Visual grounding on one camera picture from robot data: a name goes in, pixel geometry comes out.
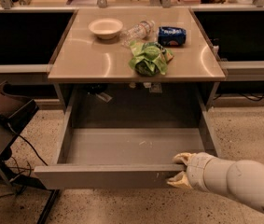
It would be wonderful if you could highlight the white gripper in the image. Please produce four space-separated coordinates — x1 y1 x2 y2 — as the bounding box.
167 152 231 193

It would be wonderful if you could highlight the grey top drawer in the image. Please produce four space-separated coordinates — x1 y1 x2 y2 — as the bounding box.
35 83 218 189

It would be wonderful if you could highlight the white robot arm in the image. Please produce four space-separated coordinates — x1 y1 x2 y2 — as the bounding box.
167 152 264 214

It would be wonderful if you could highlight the grey drawer cabinet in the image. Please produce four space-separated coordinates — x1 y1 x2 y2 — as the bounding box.
47 7 227 110

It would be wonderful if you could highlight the green chip bag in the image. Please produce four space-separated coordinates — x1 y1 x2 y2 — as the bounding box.
129 40 174 77

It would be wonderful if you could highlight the blue soda can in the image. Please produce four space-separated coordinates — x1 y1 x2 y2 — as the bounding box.
158 26 187 47

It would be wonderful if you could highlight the clear plastic bottle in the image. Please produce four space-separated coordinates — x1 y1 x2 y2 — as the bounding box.
120 21 155 47

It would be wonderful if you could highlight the white bowl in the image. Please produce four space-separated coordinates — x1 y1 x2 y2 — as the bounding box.
88 18 123 40

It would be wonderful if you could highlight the black cable under counter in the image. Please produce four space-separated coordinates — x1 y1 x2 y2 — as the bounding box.
214 91 264 102

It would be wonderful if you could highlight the black cable on floor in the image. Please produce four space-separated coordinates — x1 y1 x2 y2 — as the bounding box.
0 121 49 200

